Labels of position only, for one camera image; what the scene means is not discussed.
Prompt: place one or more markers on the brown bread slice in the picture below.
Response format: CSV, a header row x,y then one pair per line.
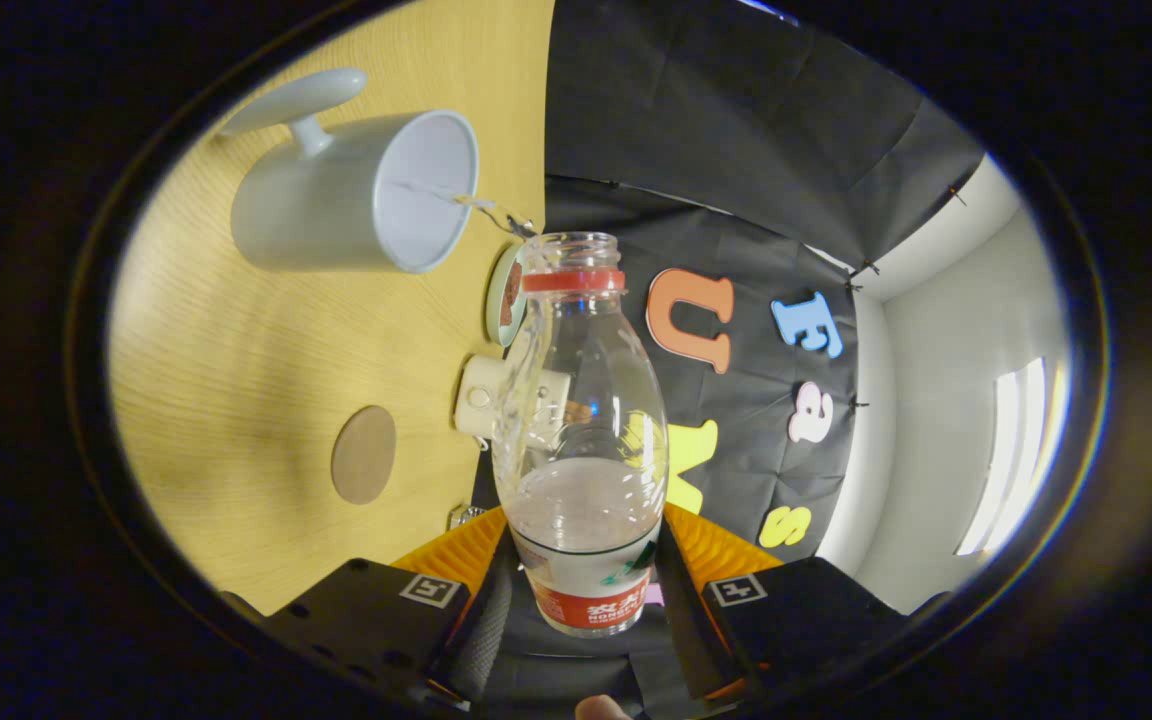
x,y
511,295

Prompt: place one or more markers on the round brown coaster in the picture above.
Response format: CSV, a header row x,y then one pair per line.
x,y
364,455

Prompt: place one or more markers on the pale green plate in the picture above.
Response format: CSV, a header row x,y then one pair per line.
x,y
493,300

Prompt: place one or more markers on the large ceiling light panel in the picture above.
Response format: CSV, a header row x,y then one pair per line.
x,y
1006,460

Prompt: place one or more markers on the white toaster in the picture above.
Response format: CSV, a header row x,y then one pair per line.
x,y
476,395

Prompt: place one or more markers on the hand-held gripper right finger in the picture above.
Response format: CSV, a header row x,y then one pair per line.
x,y
796,610

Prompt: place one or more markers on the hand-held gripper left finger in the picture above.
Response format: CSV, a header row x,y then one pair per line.
x,y
366,610

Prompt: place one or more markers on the wooden table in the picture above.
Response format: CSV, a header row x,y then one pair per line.
x,y
216,380

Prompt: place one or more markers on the white cup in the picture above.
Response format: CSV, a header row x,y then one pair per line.
x,y
316,210

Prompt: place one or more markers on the clear plastic juice bottle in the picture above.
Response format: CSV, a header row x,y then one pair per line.
x,y
581,500

